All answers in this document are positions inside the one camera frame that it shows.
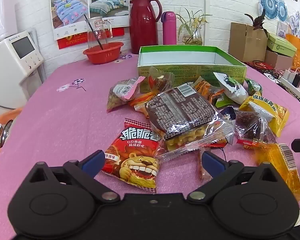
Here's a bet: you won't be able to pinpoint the amber clear packet with barcode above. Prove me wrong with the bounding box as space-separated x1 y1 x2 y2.
254 142 300 202

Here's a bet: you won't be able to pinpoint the white appliance with screen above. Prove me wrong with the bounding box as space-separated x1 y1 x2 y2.
0 29 44 111

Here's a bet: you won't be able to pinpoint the small green snack packet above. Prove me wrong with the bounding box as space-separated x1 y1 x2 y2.
245 79 263 96

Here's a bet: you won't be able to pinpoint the dark red leaf plant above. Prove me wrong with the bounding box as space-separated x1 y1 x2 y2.
244 8 269 38

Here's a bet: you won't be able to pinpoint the red lion print snack packet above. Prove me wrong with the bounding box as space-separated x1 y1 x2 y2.
101 118 163 193

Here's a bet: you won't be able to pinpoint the orange clear snack packet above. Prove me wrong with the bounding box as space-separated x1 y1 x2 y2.
129 92 156 108

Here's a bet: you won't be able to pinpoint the red thermos jug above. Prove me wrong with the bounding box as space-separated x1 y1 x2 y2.
129 0 163 55

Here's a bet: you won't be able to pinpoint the white power strip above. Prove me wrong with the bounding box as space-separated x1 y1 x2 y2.
277 76 300 98

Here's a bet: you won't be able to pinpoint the orange striped snack packet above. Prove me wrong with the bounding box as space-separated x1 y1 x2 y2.
194 76 225 101

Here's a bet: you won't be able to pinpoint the green and orange snack packet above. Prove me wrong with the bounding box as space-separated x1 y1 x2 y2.
211 92 234 108

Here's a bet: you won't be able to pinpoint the large cardboard box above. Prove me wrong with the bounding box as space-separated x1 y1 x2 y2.
228 22 269 63

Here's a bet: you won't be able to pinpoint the blue decorative wall plates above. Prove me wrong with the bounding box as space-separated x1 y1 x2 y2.
258 0 279 21

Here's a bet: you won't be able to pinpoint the pink thermos bottle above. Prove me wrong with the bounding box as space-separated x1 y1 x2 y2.
161 11 177 46

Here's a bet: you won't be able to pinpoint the clear packet of brown snack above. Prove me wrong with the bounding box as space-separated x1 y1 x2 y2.
149 66 175 91

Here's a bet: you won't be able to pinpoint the white water purifier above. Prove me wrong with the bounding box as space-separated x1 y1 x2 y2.
0 0 18 48

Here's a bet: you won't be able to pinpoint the glass vase with green plant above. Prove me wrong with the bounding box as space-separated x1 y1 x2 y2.
175 7 213 46

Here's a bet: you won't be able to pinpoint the small blue paper fan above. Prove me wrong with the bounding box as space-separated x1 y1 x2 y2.
277 0 289 22

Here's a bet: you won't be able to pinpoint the white beetle print snack packet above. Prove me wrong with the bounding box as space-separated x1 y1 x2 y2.
213 72 249 104

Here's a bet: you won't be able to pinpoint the blue white wall stickers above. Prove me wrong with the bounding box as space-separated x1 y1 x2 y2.
289 11 300 41

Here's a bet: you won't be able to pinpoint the clear packet of dark fruit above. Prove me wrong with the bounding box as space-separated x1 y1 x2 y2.
235 110 277 146

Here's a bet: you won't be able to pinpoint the red gift bag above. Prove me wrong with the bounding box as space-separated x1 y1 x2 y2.
245 60 276 73

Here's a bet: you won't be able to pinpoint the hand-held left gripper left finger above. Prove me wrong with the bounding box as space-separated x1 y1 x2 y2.
27 150 120 204

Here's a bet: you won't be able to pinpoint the pink edged nut packet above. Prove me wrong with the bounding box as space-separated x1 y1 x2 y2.
106 76 146 113

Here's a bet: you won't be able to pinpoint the yellow snack packet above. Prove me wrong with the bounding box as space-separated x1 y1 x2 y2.
239 92 290 137

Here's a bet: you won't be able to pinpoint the large brown label cake packet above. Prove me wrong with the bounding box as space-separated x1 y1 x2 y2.
135 82 235 161

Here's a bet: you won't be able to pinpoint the glass pitcher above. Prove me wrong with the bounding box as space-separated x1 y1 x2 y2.
86 16 113 52

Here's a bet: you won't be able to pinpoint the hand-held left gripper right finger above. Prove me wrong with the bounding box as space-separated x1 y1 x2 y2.
186 151 280 204

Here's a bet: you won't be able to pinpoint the green shoebox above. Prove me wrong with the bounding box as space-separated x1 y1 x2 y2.
267 33 298 58

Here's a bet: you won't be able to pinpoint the small brown cardboard box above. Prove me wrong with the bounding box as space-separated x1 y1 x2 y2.
264 49 294 71

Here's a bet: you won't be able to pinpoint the wall calendar poster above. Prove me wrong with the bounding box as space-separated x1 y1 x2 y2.
49 0 130 49

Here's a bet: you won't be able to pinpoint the red plastic basin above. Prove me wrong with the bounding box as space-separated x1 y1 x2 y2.
83 42 124 65

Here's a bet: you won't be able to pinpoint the green cardboard box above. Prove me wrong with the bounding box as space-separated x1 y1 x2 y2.
137 45 248 93

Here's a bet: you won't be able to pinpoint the black stirring spoon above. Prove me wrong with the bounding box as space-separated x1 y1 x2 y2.
84 14 104 51

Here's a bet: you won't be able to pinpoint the small dark blue snack packet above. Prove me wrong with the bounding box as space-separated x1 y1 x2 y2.
220 106 237 123

